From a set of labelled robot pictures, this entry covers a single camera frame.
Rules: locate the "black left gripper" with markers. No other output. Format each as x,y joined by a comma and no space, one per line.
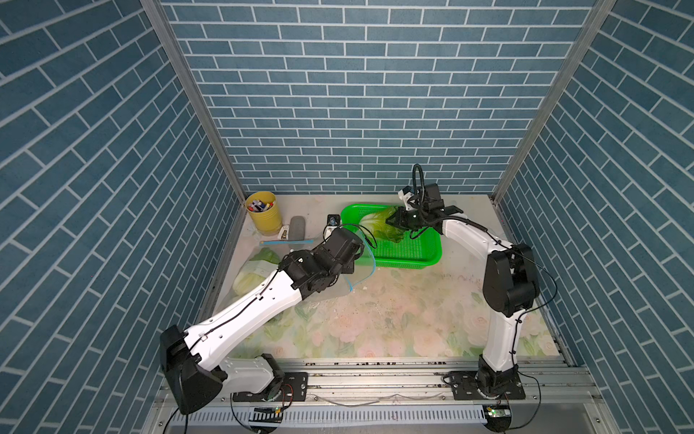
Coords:
349,264

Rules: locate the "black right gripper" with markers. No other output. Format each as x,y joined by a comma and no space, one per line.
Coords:
399,216

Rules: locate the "clear zipper bag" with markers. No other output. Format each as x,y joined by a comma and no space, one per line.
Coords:
364,268
241,255

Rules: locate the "chinese cabbage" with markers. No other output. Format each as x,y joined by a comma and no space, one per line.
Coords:
262,263
377,224

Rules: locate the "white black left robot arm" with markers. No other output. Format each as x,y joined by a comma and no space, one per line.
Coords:
194,360

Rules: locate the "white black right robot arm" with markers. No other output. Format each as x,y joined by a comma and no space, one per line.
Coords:
510,284

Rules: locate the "green plastic basket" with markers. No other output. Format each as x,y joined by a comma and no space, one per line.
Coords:
393,248

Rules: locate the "grey fabric roll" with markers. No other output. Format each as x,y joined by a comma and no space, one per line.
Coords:
296,230

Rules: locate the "white clip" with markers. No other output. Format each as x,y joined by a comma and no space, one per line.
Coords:
283,233

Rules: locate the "yellow pen cup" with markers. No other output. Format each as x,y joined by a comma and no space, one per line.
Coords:
264,211

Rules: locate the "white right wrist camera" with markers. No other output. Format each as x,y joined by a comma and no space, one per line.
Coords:
407,195

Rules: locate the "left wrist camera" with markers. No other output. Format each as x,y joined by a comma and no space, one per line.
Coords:
333,220

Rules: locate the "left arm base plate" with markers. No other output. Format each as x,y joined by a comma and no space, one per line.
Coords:
293,387

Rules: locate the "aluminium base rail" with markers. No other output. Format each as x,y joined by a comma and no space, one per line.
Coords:
403,396

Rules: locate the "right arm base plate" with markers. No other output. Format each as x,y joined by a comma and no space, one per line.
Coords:
476,386

